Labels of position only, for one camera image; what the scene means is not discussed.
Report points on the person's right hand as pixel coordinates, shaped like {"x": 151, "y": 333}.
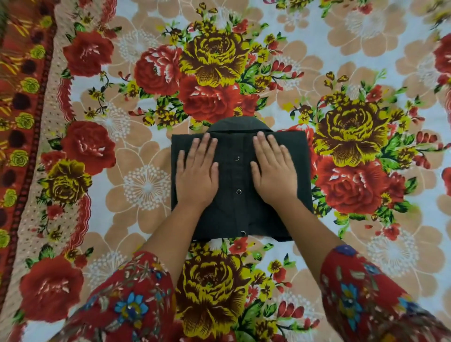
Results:
{"x": 276, "y": 183}

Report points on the person's left hand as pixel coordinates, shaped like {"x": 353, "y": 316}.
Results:
{"x": 196, "y": 183}

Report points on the person's right thumb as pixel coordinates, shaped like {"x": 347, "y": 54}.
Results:
{"x": 254, "y": 174}

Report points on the person's left little finger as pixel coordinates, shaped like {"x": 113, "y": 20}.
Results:
{"x": 180, "y": 162}

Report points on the person's left thumb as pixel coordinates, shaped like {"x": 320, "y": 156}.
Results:
{"x": 215, "y": 174}

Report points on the person's right little finger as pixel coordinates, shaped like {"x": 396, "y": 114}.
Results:
{"x": 292, "y": 169}

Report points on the person's right middle finger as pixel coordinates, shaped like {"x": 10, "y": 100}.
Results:
{"x": 273, "y": 149}

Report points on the person's left middle finger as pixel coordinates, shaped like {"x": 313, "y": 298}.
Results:
{"x": 202, "y": 148}

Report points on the dark green shirt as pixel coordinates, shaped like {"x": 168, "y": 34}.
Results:
{"x": 235, "y": 169}

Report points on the person's right forearm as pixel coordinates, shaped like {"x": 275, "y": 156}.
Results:
{"x": 306, "y": 236}

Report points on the person's left forearm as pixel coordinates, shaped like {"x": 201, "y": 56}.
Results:
{"x": 169, "y": 239}

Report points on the floral printed bedsheet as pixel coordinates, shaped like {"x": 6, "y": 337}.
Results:
{"x": 352, "y": 53}

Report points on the red floral embroidered garment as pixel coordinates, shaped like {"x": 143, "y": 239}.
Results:
{"x": 127, "y": 303}

